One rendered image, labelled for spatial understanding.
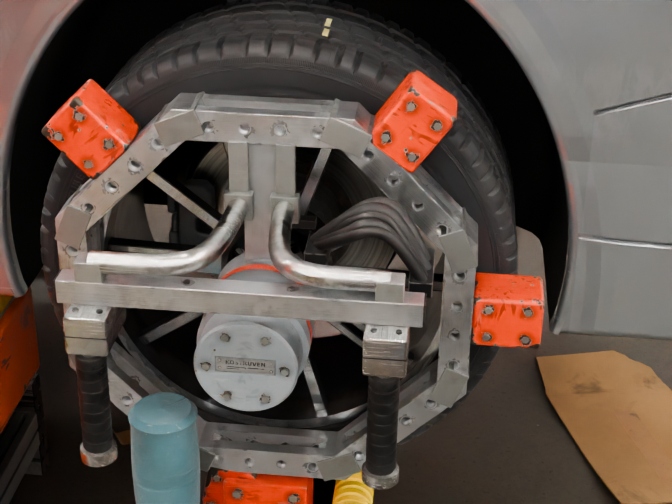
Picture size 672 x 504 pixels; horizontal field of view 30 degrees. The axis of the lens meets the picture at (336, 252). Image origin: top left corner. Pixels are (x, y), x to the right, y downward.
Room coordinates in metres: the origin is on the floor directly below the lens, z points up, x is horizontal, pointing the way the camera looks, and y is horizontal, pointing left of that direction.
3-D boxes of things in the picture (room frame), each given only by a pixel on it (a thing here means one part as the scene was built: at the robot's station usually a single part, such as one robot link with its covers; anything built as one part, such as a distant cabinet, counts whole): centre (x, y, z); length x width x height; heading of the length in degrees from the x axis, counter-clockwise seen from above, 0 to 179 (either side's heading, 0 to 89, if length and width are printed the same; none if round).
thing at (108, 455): (1.22, 0.28, 0.83); 0.04 x 0.04 x 0.16
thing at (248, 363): (1.37, 0.10, 0.85); 0.21 x 0.14 x 0.14; 175
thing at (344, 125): (1.44, 0.09, 0.85); 0.54 x 0.07 x 0.54; 85
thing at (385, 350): (1.22, -0.06, 0.93); 0.09 x 0.05 x 0.05; 175
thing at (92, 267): (1.33, 0.20, 1.03); 0.19 x 0.18 x 0.11; 175
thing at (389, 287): (1.31, 0.00, 1.03); 0.19 x 0.18 x 0.11; 175
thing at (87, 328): (1.25, 0.28, 0.93); 0.09 x 0.05 x 0.05; 175
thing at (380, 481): (1.19, -0.06, 0.83); 0.04 x 0.04 x 0.16
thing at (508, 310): (1.42, -0.22, 0.85); 0.09 x 0.08 x 0.07; 85
